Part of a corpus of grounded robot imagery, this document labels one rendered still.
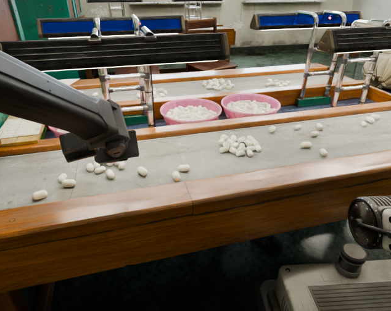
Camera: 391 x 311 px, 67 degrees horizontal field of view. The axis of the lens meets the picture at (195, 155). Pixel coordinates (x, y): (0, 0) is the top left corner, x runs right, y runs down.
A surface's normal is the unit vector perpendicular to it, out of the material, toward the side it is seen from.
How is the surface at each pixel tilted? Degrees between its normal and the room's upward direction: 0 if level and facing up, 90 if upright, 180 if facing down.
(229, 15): 90
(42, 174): 0
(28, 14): 90
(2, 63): 68
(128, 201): 0
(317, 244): 0
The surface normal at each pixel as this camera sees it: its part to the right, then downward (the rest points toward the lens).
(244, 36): 0.24, 0.49
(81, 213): 0.00, -0.86
